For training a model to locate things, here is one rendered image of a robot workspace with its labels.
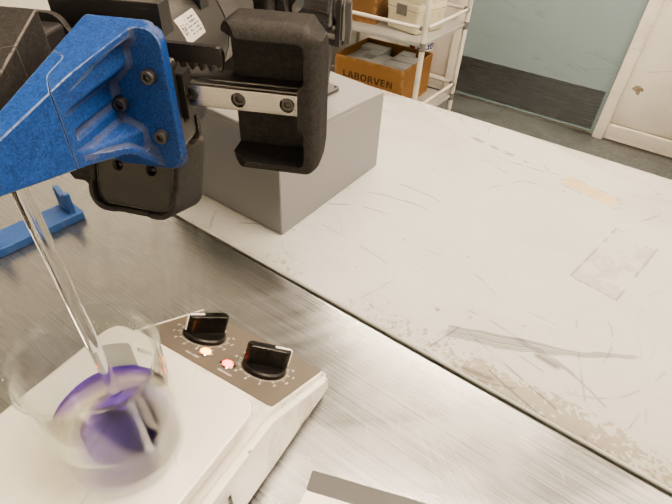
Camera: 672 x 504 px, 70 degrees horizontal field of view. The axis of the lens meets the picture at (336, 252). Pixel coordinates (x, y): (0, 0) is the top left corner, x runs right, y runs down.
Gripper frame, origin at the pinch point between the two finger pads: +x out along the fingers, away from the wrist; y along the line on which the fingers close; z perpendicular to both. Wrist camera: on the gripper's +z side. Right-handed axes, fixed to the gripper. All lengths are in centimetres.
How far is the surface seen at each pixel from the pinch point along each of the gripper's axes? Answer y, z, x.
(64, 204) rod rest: 23.1, 23.9, -24.7
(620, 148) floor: -134, 118, -250
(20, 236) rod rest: 25.2, 24.9, -19.7
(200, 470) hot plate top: -4.8, 16.9, 3.2
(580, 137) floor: -114, 118, -259
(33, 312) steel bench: 18.2, 25.8, -11.2
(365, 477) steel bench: -13.5, 25.8, -2.0
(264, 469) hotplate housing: -6.9, 23.2, -0.2
